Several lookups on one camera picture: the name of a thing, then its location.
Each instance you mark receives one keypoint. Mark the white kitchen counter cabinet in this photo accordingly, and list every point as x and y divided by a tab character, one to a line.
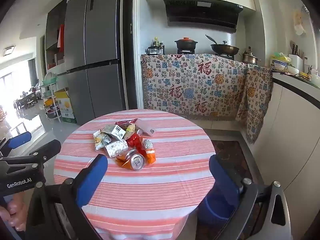
295	130

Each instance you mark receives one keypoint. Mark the open shelf cabinet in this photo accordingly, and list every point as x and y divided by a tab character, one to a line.
53	37

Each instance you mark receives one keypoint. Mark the seasoning bottle rack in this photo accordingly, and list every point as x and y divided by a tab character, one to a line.
158	45

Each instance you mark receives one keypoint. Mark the silver soda can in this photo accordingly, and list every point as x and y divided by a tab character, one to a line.
136	161

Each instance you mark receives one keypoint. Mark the yellow cardboard box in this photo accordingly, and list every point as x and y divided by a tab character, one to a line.
65	105

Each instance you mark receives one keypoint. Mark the person's left hand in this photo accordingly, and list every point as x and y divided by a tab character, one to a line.
11	212

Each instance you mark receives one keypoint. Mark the glass teapot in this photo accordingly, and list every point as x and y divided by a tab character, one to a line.
151	51

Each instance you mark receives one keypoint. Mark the black clay pot orange lid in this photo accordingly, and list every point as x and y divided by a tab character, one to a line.
185	43

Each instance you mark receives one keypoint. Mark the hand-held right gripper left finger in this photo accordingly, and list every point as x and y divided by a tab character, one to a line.
92	180

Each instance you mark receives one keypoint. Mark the white storage rack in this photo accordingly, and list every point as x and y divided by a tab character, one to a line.
50	97

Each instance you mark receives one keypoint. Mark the black gas stove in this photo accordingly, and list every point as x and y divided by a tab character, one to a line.
225	56

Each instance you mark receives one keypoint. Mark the steel cooking pot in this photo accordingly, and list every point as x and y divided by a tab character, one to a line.
249	58

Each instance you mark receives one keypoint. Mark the long red snack packet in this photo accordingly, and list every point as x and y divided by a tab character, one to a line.
135	142

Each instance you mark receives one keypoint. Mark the steel wok with lid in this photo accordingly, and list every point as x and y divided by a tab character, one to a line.
223	48

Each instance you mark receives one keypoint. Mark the black range hood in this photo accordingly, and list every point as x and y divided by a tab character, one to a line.
202	12

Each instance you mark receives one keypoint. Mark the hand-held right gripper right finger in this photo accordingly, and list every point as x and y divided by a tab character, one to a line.
222	177

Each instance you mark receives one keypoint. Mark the yellow white chip bag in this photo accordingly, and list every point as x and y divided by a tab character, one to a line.
100	140

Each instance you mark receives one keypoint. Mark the red foil wrapper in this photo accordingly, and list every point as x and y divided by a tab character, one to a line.
126	123

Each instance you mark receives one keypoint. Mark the yellow green food bag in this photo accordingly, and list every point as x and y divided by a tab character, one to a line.
278	62

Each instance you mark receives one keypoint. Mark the square ceiling light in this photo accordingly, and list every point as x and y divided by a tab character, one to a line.
9	50

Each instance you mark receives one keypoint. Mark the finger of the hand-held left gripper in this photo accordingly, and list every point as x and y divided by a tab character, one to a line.
48	150
18	140

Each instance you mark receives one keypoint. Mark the grey refrigerator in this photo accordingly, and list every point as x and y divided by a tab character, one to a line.
100	42

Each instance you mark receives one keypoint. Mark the hanging wall bag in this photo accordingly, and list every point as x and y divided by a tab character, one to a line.
298	22

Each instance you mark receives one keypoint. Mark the narrow printed blanket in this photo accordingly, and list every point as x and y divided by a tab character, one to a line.
257	100

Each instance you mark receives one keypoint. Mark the orange plastic bottle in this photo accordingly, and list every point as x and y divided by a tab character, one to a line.
150	153

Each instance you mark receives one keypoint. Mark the clear plastic packet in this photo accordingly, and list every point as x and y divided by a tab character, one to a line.
146	127

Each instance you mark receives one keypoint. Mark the white yellow candy packet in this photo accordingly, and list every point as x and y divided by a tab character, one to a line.
130	132

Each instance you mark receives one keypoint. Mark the pink striped tablecloth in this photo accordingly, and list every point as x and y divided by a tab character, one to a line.
150	192

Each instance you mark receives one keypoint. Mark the white knife holder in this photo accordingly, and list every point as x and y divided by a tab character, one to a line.
296	60

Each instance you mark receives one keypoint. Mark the wide printed blanket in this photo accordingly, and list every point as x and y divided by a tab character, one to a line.
190	87

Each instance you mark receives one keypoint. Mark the dark dining table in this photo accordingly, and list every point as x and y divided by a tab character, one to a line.
26	99

